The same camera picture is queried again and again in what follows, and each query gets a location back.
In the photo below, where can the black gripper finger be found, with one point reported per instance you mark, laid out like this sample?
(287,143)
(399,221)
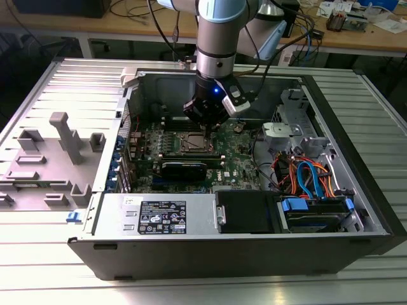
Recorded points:
(210,136)
(190,109)

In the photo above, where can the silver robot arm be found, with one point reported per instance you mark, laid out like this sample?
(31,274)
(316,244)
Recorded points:
(216,38)

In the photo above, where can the CPU socket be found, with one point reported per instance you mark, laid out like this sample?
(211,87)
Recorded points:
(182,151)

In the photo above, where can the black RAM stick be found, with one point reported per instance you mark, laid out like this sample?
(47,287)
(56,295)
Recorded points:
(190,155)
(173,120)

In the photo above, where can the green motherboard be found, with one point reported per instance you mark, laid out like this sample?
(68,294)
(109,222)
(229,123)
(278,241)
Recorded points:
(235,149)

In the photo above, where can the coin cell battery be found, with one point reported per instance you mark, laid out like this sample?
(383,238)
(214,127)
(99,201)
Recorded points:
(238,128)

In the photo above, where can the black graphics card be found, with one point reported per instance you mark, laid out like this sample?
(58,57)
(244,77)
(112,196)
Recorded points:
(181,171)

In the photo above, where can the grey case latch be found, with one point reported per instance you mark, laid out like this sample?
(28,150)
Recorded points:
(128,76)

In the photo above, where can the blue card retainer clip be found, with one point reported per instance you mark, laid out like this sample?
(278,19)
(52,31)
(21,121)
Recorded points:
(112,173)
(115,158)
(110,186)
(119,142)

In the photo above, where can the silver metal drive cage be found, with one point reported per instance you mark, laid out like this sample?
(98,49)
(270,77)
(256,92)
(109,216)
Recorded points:
(292,105)

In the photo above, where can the hard disk in blue carrier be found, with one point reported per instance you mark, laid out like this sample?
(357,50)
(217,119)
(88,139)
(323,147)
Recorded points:
(294,204)

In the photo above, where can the small upright black box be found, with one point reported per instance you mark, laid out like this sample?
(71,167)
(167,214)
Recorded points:
(294,22)

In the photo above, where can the black PC case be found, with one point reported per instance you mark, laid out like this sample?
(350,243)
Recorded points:
(222,257)

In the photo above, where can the silver power supply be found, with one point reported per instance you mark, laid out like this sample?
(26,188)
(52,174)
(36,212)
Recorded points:
(111,216)

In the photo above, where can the small black adapter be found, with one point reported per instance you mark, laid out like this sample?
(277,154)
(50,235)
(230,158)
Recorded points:
(318,34)

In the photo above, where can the grey parts rack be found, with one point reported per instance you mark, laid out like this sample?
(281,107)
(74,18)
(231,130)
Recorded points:
(54,165)

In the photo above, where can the white printed card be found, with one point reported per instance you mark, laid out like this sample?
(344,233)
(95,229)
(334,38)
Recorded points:
(326,8)

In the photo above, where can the copper finned heat sink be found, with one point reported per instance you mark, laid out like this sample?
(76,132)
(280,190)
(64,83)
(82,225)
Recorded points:
(336,21)

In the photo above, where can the wooden desk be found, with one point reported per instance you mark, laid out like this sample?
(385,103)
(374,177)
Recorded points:
(349,39)

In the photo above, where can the blue plastic clip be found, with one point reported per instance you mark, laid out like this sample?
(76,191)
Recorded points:
(72,217)

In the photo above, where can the large black box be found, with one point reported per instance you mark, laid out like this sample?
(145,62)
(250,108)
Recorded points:
(63,8)

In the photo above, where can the green circuit board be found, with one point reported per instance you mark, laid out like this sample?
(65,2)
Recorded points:
(356,22)

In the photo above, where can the white paper sheet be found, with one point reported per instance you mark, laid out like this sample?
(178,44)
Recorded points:
(391,25)

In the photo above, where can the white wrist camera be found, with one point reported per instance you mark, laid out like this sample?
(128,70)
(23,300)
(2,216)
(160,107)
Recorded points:
(237,106)

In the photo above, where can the silver round metal bracket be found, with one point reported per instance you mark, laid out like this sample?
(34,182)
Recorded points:
(280,130)

